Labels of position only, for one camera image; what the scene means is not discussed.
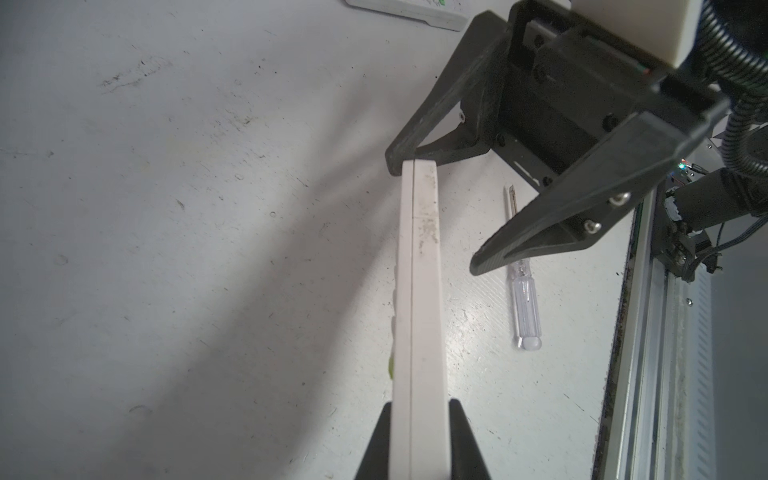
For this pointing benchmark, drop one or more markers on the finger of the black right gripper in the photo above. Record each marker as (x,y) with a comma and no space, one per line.
(594,194)
(473,79)

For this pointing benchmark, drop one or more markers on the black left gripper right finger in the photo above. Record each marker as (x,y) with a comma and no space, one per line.
(467,462)

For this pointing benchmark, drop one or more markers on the white remote with batteries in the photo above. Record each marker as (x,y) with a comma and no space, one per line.
(419,445)

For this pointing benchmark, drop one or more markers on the white remote with display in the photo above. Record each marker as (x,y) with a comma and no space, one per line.
(443,14)

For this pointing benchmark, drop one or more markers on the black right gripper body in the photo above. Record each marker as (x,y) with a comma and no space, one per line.
(597,114)

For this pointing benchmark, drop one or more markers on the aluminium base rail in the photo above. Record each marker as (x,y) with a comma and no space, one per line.
(657,419)

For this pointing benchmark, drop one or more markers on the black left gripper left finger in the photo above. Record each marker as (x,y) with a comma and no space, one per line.
(375,461)

